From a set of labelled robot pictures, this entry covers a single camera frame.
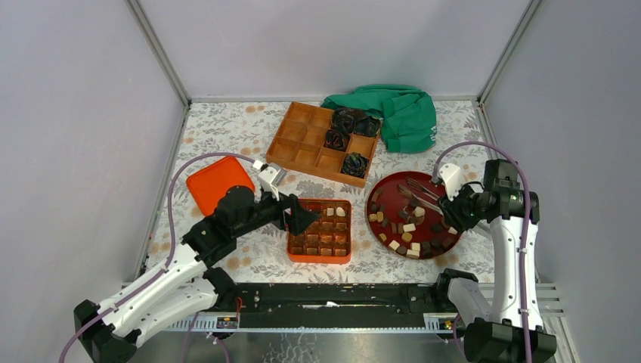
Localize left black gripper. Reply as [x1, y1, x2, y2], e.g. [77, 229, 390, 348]
[234, 185, 319, 240]

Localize orange chocolate box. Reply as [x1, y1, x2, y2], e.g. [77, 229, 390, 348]
[286, 199, 352, 265]

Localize metal serving tongs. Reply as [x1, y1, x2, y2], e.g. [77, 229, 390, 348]
[396, 177, 443, 214]

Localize red round plate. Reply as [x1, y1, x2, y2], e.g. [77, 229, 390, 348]
[365, 171, 461, 259]

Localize orange box lid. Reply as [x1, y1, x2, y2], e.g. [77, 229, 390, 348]
[186, 157, 255, 216]

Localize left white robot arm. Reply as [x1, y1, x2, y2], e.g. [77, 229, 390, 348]
[73, 186, 321, 362]

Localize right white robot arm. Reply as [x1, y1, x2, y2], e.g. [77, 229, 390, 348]
[433, 159, 557, 362]

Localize wooden compartment organizer tray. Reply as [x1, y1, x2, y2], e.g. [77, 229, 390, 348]
[266, 101, 379, 188]

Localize floral table mat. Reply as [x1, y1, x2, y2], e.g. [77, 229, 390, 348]
[146, 101, 494, 283]

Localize dark rolled fabric front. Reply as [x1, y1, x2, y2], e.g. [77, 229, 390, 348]
[340, 152, 370, 178]

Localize dark rolled fabric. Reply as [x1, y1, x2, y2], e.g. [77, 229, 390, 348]
[324, 129, 351, 151]
[340, 152, 370, 178]
[331, 107, 382, 138]

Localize dark rolled fabric middle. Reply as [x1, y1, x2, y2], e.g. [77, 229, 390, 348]
[324, 129, 351, 151]

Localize dark rolled fabric back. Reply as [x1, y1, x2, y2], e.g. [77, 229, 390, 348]
[331, 107, 382, 138]

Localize green cloth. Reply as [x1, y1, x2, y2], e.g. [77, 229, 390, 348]
[321, 84, 437, 154]

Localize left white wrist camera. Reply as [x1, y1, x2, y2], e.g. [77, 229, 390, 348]
[252, 160, 287, 201]

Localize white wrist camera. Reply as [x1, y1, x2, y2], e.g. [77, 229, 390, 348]
[432, 163, 466, 201]
[252, 160, 287, 201]

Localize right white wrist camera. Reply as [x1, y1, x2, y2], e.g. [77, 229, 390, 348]
[432, 163, 466, 201]

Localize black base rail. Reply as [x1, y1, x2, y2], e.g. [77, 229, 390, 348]
[201, 283, 457, 330]

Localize aluminium frame rail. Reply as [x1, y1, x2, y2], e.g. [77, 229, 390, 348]
[102, 281, 577, 363]

